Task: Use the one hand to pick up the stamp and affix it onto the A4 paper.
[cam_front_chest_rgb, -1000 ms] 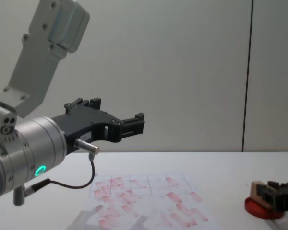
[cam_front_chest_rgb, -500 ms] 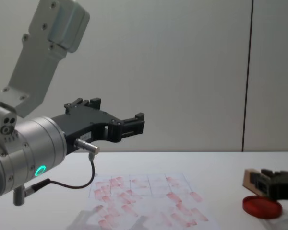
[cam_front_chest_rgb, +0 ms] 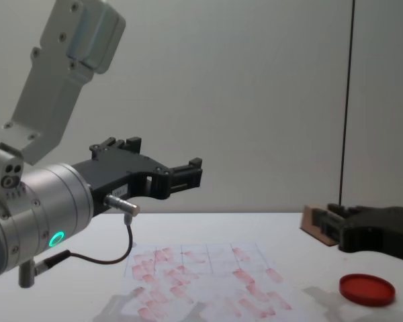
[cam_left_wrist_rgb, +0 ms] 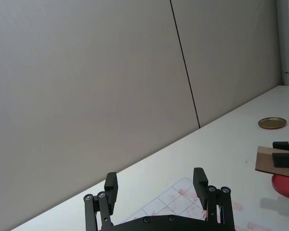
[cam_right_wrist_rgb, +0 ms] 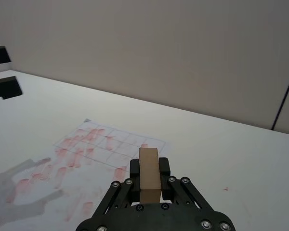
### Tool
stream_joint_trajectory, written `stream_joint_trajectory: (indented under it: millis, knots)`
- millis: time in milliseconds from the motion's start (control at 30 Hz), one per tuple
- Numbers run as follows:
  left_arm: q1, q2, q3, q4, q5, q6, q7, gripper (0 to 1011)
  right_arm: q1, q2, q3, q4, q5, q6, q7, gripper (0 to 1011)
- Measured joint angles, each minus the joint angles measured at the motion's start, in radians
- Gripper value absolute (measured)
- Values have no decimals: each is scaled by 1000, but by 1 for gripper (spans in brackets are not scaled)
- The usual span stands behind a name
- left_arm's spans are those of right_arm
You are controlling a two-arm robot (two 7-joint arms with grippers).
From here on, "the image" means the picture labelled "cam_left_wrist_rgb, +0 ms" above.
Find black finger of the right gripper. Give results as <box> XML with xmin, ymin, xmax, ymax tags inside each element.
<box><xmin>272</xmin><ymin>152</ymin><xmax>289</xmax><ymax>169</ymax></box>
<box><xmin>272</xmin><ymin>135</ymin><xmax>289</xmax><ymax>155</ymax></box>

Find gold round tin lid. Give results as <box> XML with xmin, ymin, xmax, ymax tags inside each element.
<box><xmin>258</xmin><ymin>117</ymin><xmax>288</xmax><ymax>131</ymax></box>

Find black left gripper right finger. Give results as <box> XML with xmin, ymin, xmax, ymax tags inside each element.
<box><xmin>193</xmin><ymin>167</ymin><xmax>236</xmax><ymax>231</ymax></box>

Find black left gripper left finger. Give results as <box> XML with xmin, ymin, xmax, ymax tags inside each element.
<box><xmin>83</xmin><ymin>172</ymin><xmax>119</xmax><ymax>231</ymax></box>

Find white sheet with red grid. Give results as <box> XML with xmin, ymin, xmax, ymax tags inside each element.
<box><xmin>122</xmin><ymin>177</ymin><xmax>265</xmax><ymax>231</ymax></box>

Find brown cardboard piece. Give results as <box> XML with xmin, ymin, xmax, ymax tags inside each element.
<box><xmin>255</xmin><ymin>145</ymin><xmax>289</xmax><ymax>179</ymax></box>

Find red round tin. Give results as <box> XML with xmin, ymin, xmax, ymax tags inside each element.
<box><xmin>271</xmin><ymin>169</ymin><xmax>289</xmax><ymax>200</ymax></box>

